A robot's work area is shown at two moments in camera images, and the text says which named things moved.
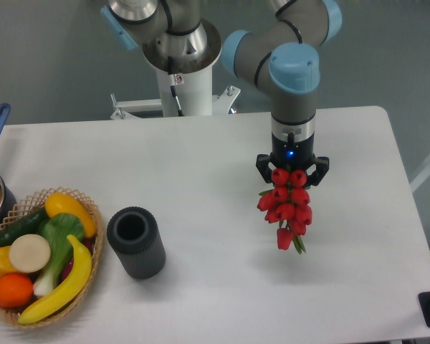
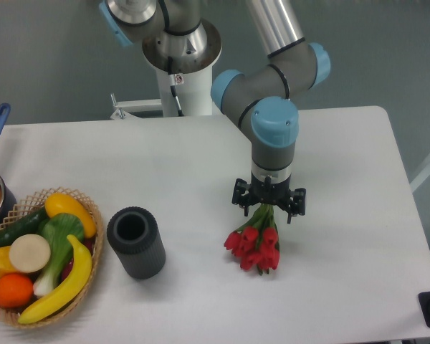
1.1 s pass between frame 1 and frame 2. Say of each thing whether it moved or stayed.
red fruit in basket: stayed
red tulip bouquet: moved
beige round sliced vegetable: stayed
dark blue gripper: moved
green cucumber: stayed
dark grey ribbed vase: stayed
